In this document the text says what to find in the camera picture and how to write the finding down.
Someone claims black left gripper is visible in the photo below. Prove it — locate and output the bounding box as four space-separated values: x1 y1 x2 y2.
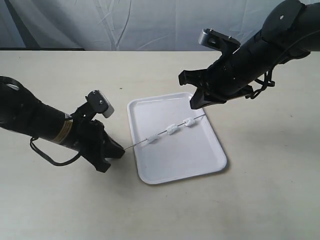
66 101 125 173

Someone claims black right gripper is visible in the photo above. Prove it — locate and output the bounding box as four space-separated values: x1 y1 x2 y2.
178 41 273 110

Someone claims thin metal skewer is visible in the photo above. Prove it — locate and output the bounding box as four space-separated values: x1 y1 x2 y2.
125 114 205 150

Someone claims white paper roll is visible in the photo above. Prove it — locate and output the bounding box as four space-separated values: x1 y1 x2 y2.
165 124 179 135
146 134 160 144
183 117 196 128

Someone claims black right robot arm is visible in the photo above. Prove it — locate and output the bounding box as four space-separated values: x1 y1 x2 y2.
178 0 320 110

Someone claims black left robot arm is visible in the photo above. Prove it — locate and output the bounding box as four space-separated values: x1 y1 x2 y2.
0 76 125 173

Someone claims white rectangular plastic tray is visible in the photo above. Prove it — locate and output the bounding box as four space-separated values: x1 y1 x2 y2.
127 92 228 185

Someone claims grey-blue backdrop cloth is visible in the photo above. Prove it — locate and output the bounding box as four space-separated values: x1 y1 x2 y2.
0 0 279 51

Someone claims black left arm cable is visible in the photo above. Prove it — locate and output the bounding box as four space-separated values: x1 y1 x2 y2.
29 136 82 167

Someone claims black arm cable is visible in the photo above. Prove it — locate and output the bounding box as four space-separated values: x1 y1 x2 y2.
29 136 82 167
243 14 320 100

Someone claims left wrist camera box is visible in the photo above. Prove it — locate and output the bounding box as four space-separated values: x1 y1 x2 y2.
86 90 115 119

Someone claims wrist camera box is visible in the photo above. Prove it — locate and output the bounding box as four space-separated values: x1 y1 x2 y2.
198 28 241 53
86 90 115 119

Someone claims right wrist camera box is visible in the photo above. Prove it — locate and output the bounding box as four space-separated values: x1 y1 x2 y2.
198 28 241 53

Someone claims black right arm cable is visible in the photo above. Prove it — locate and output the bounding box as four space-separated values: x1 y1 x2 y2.
243 14 320 100

